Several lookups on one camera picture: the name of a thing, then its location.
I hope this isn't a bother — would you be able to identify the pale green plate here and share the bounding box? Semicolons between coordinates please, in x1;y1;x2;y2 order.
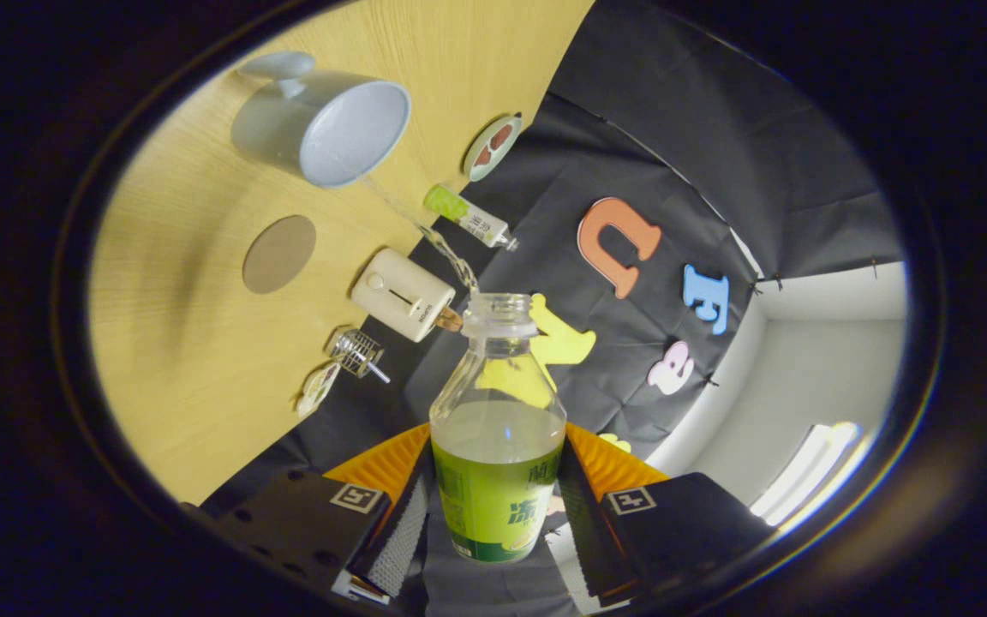
463;113;523;183

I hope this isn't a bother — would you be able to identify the metal wire utensil holder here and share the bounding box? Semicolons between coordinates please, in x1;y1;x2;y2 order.
328;329;385;380

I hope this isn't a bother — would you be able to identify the slim green drink bottle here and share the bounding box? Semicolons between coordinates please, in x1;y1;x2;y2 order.
422;183;519;253

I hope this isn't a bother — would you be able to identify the ceiling light panel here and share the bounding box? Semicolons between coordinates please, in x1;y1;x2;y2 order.
751;421;863;526

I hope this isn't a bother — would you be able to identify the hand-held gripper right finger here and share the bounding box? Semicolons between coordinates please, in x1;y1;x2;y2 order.
555;420;777;611

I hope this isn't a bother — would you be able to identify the wooden table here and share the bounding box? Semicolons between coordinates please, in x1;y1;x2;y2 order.
87;0;597;506

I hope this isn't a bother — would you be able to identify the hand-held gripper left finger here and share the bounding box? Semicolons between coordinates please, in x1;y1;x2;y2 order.
181;422;436;608

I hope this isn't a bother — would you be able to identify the green label juice bottle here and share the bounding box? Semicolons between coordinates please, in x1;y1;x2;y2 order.
429;291;568;564

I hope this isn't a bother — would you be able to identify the round brown coaster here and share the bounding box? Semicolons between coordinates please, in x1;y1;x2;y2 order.
242;214;318;296

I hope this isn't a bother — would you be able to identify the pale blue cup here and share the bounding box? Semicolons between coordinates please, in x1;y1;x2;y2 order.
230;51;412;189

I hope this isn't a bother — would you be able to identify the white toaster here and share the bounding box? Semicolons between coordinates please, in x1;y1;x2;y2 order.
350;248;458;344

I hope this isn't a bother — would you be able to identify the white divided dish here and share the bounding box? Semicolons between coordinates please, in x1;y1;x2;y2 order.
296;362;342;419

